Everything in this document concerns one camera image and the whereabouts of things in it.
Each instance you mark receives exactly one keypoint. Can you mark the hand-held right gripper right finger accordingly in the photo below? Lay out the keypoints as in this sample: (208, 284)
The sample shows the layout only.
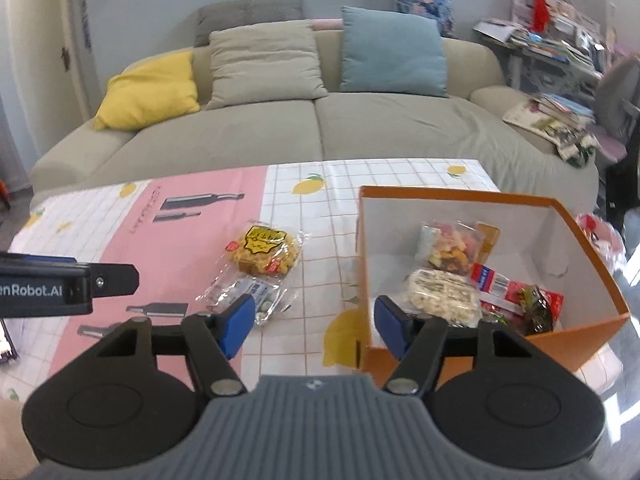
(392, 330)

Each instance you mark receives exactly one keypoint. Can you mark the light blue cushion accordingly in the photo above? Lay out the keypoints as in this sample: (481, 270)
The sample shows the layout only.
(392, 52)

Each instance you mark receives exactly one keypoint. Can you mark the grey striped cushion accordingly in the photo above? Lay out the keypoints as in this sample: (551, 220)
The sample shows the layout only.
(245, 15)

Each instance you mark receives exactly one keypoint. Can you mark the red paper item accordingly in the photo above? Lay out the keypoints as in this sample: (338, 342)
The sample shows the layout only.
(541, 10)

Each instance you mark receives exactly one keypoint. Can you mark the pile of magazines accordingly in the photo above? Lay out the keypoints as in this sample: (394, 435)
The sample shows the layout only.
(545, 112)

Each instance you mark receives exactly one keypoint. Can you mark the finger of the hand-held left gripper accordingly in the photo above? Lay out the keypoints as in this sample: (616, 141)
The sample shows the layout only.
(115, 279)

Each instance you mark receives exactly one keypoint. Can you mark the printed tote bag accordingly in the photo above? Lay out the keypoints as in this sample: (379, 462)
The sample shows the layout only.
(575, 147)

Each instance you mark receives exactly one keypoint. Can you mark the white clear snack packet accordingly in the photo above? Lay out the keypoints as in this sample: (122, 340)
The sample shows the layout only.
(260, 292)

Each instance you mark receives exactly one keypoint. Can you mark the lemon print tablecloth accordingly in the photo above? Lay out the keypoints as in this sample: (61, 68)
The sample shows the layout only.
(320, 240)

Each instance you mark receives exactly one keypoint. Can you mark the yellow noodle snack packet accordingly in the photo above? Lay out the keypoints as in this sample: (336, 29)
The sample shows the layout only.
(267, 252)

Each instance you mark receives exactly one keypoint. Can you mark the red snack packet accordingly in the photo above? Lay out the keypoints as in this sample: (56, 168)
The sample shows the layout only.
(502, 290)

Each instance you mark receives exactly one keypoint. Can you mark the cluttered white desk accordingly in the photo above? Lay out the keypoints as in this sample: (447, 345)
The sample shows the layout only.
(545, 50)

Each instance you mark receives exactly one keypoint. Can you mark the beige cushion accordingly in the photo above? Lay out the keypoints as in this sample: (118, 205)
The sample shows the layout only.
(265, 65)

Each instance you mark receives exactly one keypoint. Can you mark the orange cardboard box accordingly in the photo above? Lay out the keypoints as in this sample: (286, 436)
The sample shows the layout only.
(575, 345)

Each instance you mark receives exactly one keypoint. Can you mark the pink printed sheet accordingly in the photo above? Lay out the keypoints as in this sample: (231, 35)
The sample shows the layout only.
(165, 250)

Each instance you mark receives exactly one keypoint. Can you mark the pink cushion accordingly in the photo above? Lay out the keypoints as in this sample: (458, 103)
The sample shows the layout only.
(327, 24)

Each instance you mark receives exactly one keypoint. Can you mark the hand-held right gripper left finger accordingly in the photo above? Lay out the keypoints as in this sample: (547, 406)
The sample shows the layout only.
(235, 327)

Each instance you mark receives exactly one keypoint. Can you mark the colourful mixed snack packet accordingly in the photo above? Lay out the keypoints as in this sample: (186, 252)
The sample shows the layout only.
(450, 250)

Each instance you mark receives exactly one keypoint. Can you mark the red plastic bag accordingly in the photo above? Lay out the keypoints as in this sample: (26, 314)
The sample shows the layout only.
(602, 240)

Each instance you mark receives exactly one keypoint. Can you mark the dark green snack packet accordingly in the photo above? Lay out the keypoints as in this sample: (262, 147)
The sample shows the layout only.
(537, 310)

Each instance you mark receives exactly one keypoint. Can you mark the grey office chair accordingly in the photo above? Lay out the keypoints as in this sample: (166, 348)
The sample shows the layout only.
(617, 95)

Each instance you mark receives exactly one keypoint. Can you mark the yellow cushion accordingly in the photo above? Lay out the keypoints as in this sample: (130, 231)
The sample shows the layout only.
(150, 92)

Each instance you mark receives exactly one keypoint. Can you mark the beige fabric sofa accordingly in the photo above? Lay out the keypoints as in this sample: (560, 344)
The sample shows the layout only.
(400, 130)

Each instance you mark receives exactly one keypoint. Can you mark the smartphone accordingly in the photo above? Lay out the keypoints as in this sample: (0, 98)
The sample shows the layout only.
(6, 342)

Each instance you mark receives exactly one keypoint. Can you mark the white rice cake packet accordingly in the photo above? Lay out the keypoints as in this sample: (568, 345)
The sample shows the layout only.
(440, 295)

